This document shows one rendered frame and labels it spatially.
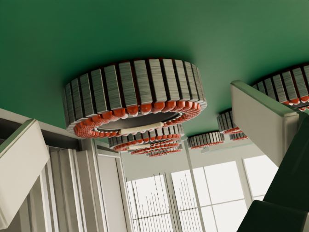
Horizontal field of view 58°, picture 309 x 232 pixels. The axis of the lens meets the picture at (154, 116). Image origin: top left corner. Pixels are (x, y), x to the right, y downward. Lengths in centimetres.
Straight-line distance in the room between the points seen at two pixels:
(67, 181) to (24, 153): 27
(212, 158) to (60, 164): 631
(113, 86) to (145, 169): 649
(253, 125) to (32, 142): 13
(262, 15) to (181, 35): 5
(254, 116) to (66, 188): 34
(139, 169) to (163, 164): 58
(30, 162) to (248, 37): 16
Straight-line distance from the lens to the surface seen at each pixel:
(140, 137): 36
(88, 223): 51
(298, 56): 29
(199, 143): 81
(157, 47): 18
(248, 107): 17
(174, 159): 663
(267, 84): 31
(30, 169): 18
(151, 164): 665
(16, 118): 32
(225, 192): 676
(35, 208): 35
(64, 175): 45
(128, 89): 17
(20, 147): 17
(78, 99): 19
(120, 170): 75
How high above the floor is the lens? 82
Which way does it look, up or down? 10 degrees down
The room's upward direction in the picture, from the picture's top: 169 degrees clockwise
